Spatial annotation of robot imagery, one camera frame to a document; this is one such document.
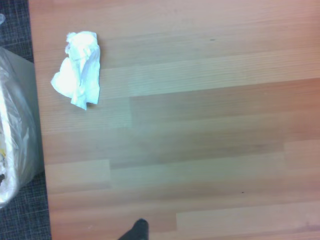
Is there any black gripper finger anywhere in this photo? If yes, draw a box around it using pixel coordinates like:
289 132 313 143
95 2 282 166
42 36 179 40
117 218 150 240

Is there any white tissue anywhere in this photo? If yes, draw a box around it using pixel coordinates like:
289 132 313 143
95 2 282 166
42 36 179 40
50 30 102 111

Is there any white trash bin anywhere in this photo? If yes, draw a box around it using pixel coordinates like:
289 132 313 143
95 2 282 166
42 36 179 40
0 46 45 210

